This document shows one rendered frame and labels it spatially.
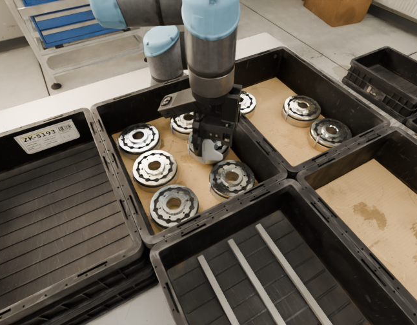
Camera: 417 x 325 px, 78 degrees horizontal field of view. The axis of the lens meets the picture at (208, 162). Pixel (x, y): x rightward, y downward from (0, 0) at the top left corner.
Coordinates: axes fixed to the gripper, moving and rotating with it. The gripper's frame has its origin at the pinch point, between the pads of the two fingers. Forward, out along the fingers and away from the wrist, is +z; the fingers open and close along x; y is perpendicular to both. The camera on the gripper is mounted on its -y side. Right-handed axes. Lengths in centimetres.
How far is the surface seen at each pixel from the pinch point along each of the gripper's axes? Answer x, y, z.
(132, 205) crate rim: -20.0, -7.0, -7.3
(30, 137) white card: -9.7, -38.7, -4.0
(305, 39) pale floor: 240, 34, 103
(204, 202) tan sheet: -11.1, 3.5, 3.3
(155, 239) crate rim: -24.6, -0.6, -7.6
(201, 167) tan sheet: -2.2, 0.0, 3.9
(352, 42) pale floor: 247, 81, 104
